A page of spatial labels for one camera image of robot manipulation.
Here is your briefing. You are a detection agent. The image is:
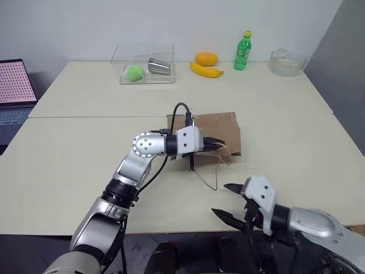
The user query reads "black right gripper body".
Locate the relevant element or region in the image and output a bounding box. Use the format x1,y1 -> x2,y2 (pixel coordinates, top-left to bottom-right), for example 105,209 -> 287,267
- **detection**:
243,196 -> 263,229

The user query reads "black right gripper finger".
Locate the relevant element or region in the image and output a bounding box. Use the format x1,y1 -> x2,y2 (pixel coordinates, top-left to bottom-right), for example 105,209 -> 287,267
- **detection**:
223,183 -> 246,198
211,208 -> 246,229

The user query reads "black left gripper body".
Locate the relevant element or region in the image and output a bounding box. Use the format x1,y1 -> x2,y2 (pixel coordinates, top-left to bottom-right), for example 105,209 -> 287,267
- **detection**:
170,153 -> 197,172

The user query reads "brown paper bag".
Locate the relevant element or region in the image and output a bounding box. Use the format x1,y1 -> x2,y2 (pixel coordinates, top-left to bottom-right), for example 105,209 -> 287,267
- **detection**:
167,111 -> 243,192

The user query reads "dark rounded shape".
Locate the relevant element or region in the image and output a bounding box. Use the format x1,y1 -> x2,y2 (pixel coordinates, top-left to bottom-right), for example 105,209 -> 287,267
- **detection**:
217,236 -> 239,274
149,241 -> 179,274

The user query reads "yellow banana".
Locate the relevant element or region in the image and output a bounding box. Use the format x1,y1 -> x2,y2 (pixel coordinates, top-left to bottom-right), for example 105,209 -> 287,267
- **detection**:
189,61 -> 225,79

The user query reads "orange mango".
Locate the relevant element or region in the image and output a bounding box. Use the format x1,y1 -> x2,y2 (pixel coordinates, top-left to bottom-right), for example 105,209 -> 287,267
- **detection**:
194,51 -> 219,67

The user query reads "stainless steel cup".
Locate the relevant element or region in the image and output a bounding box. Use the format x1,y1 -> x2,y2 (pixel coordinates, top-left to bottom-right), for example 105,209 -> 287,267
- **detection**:
147,57 -> 172,76

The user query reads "green soda bottle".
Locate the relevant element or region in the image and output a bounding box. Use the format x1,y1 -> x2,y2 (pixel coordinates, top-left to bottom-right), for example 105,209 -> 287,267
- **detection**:
233,29 -> 254,71

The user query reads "green fuzzy ball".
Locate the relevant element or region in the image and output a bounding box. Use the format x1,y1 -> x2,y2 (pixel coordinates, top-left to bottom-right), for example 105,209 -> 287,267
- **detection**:
126,65 -> 145,82

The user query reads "clear plastic box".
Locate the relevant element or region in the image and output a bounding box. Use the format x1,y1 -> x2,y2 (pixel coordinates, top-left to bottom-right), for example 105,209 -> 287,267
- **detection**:
111,43 -> 176,85

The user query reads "clear glass bowl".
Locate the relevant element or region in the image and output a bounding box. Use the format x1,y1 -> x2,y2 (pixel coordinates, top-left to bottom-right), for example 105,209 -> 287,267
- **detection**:
270,47 -> 307,78

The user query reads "open laptop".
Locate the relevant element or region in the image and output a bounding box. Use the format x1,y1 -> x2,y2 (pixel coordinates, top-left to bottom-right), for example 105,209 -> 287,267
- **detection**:
0,58 -> 38,156

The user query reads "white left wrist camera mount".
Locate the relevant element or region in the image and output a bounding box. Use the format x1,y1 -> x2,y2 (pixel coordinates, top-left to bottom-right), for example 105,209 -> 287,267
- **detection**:
175,125 -> 205,160

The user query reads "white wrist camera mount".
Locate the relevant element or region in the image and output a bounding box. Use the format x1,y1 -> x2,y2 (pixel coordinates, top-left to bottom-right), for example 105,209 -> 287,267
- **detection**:
241,176 -> 278,236
175,125 -> 205,160

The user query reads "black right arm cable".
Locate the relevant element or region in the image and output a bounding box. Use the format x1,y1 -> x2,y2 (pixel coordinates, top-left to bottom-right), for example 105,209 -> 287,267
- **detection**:
244,216 -> 265,274

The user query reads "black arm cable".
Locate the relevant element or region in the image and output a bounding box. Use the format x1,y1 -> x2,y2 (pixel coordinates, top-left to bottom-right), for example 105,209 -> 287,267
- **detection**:
133,102 -> 196,198
244,216 -> 265,274

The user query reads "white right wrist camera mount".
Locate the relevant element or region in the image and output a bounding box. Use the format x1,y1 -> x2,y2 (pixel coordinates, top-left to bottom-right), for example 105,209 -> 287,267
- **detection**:
241,176 -> 278,236

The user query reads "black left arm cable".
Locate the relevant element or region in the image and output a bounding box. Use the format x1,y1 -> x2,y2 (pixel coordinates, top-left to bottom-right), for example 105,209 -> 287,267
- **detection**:
133,102 -> 196,198

